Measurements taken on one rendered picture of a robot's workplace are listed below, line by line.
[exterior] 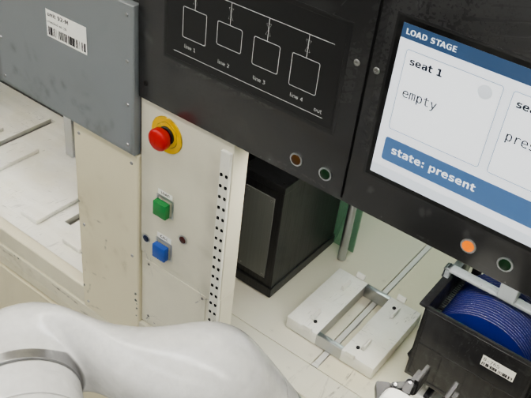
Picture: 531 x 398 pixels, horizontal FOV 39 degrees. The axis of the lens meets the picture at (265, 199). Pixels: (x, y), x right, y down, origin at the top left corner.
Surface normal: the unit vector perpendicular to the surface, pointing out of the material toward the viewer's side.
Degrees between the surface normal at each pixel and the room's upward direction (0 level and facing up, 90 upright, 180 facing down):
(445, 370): 90
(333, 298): 0
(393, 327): 0
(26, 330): 12
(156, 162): 90
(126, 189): 90
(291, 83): 90
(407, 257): 0
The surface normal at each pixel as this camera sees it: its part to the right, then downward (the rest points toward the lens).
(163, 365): 0.05, -0.29
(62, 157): 0.11, -0.79
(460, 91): -0.60, 0.43
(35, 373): 0.36, -0.80
